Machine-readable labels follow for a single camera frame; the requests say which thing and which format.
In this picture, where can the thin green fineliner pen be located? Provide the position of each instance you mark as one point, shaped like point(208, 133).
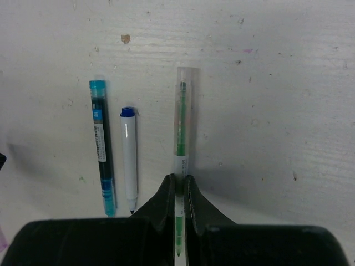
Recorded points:
point(186, 78)

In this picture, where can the white blue marker pen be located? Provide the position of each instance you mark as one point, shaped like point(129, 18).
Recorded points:
point(128, 133)

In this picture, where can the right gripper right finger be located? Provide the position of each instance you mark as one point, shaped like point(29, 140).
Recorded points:
point(214, 239)

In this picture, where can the blue gel pen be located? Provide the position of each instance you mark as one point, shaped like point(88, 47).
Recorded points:
point(100, 112)

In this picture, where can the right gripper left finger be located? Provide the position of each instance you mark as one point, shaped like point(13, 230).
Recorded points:
point(144, 238)

